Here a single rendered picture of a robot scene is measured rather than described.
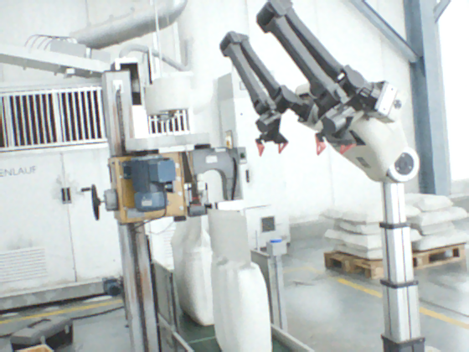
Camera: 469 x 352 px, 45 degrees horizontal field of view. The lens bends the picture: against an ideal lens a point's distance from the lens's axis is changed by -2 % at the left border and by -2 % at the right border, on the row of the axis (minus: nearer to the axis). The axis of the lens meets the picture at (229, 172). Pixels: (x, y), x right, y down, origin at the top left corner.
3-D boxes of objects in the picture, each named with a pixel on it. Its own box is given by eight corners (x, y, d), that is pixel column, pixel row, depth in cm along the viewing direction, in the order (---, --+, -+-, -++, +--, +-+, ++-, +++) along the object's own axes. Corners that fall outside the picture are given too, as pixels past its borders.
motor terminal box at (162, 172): (178, 185, 254) (176, 159, 253) (160, 188, 247) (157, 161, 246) (166, 185, 259) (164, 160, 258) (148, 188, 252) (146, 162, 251)
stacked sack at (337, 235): (399, 236, 569) (398, 223, 568) (344, 247, 542) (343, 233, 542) (372, 232, 607) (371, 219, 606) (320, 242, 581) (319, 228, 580)
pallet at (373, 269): (470, 256, 554) (469, 243, 553) (371, 279, 510) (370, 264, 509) (415, 245, 630) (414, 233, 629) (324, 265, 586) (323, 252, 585)
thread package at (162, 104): (195, 110, 259) (191, 72, 258) (159, 112, 254) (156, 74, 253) (185, 112, 275) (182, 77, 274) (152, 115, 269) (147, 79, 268)
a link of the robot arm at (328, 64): (286, -12, 202) (272, 7, 210) (265, -1, 194) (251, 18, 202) (368, 82, 200) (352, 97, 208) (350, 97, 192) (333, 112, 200)
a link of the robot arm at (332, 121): (340, 85, 193) (326, 99, 199) (321, 96, 186) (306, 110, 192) (361, 114, 191) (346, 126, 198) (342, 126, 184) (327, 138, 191)
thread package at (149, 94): (177, 113, 284) (174, 80, 283) (149, 116, 279) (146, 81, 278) (170, 116, 298) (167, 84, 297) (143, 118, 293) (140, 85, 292)
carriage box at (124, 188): (188, 214, 279) (181, 151, 277) (119, 224, 267) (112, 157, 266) (175, 210, 302) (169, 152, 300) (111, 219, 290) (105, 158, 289)
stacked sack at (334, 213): (396, 214, 563) (395, 200, 563) (338, 224, 544) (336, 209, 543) (373, 210, 604) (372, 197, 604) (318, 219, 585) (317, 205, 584)
